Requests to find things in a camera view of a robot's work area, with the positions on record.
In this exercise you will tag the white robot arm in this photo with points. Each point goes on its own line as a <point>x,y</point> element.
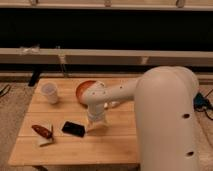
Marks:
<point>164,114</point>

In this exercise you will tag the wooden table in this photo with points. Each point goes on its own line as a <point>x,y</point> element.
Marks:
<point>116,144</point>

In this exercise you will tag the clear plastic cup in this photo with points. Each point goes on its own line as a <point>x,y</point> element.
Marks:
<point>49,91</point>

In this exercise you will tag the white napkin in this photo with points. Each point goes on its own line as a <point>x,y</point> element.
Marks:
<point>42,141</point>

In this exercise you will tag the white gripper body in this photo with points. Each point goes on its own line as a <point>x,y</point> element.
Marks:
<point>96,122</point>

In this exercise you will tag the blue object on floor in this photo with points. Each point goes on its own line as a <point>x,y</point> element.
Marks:
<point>200,102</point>

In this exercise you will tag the red chili pepper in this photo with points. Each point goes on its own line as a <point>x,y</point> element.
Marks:
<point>42,131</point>

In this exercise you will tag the orange bowl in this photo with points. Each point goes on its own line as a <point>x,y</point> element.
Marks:
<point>81,89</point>

